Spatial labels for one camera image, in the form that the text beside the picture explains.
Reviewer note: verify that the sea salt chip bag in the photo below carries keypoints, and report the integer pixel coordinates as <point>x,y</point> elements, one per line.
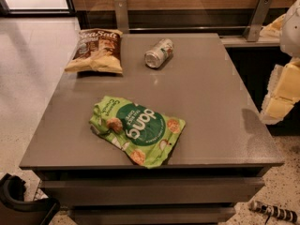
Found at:
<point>97,50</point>

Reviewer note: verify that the silver 7up soda can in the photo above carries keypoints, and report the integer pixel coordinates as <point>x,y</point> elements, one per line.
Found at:
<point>159,53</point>

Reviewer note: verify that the metal wall bracket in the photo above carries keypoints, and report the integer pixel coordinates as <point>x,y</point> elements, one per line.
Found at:
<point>252,32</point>
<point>121,15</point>

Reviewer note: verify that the right metal wall bracket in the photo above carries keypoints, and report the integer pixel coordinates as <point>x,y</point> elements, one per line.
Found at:
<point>252,32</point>

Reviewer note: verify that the green dang chip bag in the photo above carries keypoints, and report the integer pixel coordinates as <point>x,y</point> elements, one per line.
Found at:
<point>147,137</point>

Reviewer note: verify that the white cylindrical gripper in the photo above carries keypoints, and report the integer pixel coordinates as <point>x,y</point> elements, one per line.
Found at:
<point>291,32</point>

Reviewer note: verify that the left metal wall bracket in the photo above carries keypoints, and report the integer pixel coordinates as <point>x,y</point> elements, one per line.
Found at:
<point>121,15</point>

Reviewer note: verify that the grey drawer cabinet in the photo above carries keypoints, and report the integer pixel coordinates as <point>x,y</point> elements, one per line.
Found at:
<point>178,145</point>

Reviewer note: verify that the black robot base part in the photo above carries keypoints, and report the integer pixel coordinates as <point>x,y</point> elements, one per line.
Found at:
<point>14,210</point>

